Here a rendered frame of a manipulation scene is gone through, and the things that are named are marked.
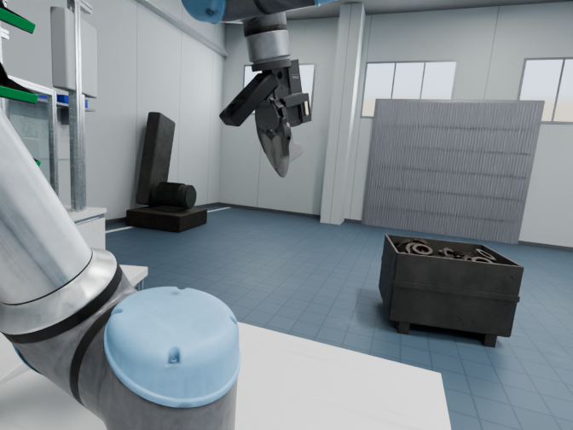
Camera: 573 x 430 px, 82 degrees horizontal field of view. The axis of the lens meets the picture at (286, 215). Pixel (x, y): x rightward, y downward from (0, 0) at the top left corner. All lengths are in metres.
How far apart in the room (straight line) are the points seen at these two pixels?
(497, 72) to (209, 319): 8.02
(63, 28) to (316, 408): 2.21
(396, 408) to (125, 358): 0.49
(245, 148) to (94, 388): 8.44
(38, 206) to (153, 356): 0.16
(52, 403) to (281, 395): 0.36
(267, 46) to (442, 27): 7.77
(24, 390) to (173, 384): 0.46
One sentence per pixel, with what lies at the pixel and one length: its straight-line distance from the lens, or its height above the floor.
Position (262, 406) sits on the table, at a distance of 0.62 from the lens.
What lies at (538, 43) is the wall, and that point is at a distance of 8.45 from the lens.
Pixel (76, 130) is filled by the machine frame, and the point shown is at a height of 1.35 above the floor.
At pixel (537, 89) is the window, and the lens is 8.25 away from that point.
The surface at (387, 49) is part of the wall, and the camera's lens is 8.21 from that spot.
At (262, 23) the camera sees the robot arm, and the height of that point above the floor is 1.47.
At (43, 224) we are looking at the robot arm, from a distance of 0.35.
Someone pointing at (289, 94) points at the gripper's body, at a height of 1.38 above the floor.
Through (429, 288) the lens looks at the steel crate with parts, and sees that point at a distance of 2.78.
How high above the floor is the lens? 1.25
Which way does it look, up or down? 9 degrees down
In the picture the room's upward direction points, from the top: 4 degrees clockwise
